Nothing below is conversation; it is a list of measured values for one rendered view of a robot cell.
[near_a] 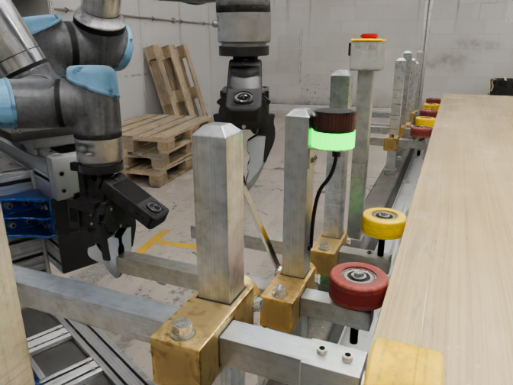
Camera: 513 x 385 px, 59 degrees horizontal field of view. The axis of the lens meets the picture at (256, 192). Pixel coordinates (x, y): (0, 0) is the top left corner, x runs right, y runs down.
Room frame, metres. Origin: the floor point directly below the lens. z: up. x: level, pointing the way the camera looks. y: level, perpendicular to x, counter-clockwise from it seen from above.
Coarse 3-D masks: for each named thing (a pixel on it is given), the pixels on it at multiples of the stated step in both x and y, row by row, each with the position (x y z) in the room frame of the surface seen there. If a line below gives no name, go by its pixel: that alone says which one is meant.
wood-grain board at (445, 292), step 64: (448, 128) 1.71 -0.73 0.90; (512, 128) 1.71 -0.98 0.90; (448, 192) 0.93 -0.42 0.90; (512, 192) 0.93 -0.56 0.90; (448, 256) 0.63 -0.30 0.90; (512, 256) 0.63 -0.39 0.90; (384, 320) 0.46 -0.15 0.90; (448, 320) 0.46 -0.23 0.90; (512, 320) 0.46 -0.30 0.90; (448, 384) 0.35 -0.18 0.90; (512, 384) 0.35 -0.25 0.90
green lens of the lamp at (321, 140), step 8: (312, 128) 0.62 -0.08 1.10; (312, 136) 0.61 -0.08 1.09; (320, 136) 0.59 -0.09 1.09; (328, 136) 0.59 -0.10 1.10; (336, 136) 0.59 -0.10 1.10; (344, 136) 0.59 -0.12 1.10; (352, 136) 0.60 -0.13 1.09; (312, 144) 0.61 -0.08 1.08; (320, 144) 0.59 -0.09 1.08; (328, 144) 0.59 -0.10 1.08; (336, 144) 0.59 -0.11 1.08; (344, 144) 0.59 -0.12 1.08; (352, 144) 0.60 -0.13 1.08
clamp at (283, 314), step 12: (312, 264) 0.67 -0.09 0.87; (276, 276) 0.62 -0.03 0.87; (288, 276) 0.62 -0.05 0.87; (312, 276) 0.63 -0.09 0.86; (288, 288) 0.58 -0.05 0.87; (300, 288) 0.58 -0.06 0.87; (312, 288) 0.63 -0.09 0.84; (264, 300) 0.56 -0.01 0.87; (276, 300) 0.55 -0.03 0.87; (288, 300) 0.55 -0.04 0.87; (300, 300) 0.57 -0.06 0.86; (264, 312) 0.56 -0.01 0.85; (276, 312) 0.55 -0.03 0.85; (288, 312) 0.54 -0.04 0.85; (264, 324) 0.56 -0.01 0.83; (276, 324) 0.55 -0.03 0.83; (288, 324) 0.54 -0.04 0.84
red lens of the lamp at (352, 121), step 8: (312, 112) 0.61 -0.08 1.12; (312, 120) 0.61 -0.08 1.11; (320, 120) 0.59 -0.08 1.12; (328, 120) 0.59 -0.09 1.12; (336, 120) 0.59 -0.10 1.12; (344, 120) 0.59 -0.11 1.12; (352, 120) 0.59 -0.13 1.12; (320, 128) 0.59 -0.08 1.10; (328, 128) 0.59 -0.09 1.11; (336, 128) 0.59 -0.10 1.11; (344, 128) 0.59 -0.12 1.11; (352, 128) 0.59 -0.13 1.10
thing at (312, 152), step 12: (324, 108) 0.63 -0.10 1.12; (336, 108) 0.63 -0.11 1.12; (324, 132) 0.59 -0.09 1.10; (336, 132) 0.59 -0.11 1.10; (348, 132) 0.59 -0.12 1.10; (312, 156) 0.62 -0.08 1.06; (336, 156) 0.61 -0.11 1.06; (324, 180) 0.62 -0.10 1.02; (312, 216) 0.63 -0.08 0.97; (312, 228) 0.63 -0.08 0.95; (312, 240) 0.63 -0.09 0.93
